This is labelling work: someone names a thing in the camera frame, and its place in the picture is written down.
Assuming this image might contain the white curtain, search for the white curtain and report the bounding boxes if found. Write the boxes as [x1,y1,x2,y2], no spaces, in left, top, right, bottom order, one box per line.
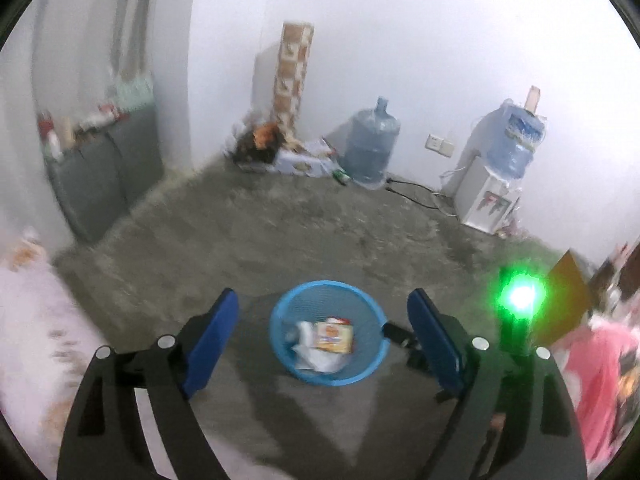
[30,0,196,126]

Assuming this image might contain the yellow biscuit packet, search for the yellow biscuit packet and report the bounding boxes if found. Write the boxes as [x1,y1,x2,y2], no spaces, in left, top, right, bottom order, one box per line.
[314,316,355,356]

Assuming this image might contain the black floor cable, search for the black floor cable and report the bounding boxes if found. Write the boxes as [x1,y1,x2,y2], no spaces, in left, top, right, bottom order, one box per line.
[384,176,453,211]

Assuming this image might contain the floral tablecloth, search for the floral tablecloth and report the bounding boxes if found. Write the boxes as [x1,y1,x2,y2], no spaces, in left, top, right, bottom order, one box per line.
[0,227,286,480]

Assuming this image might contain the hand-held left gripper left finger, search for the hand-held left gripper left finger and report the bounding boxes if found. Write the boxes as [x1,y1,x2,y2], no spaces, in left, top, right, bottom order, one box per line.
[56,287,240,480]

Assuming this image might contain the blue mesh wastebasket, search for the blue mesh wastebasket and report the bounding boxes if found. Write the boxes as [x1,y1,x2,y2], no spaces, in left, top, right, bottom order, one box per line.
[269,280,389,387]

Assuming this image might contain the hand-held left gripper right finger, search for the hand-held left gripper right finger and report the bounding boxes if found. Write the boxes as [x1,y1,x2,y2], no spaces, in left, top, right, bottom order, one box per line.
[407,287,588,480]

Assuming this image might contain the wall socket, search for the wall socket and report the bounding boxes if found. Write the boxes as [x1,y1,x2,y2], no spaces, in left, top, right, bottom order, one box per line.
[425,133,456,157]

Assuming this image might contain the blue dispenser water bottle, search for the blue dispenser water bottle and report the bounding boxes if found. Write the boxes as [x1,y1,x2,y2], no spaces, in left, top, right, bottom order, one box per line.
[487,100,547,181]

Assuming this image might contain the brown cardboard sheet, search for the brown cardboard sheet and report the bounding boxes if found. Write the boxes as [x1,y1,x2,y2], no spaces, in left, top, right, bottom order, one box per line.
[537,249,594,347]

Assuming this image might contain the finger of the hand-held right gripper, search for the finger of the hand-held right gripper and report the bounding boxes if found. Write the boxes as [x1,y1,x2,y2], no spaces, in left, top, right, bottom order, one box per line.
[382,322,426,361]

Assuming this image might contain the pink cloth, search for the pink cloth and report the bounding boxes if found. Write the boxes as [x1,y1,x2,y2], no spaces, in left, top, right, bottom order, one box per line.
[550,317,640,466]

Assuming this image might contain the green plastic basket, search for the green plastic basket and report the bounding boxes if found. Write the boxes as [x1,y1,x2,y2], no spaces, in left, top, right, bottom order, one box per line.
[112,77,153,111]

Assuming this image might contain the blue water jug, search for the blue water jug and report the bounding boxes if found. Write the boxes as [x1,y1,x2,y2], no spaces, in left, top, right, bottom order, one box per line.
[341,96,402,190]

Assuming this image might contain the white water dispenser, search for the white water dispenser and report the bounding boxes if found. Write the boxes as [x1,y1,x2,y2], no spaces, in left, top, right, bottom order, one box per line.
[452,154,521,235]

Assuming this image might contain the grey cabinet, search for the grey cabinet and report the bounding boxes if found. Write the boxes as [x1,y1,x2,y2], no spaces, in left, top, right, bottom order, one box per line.
[42,105,165,245]

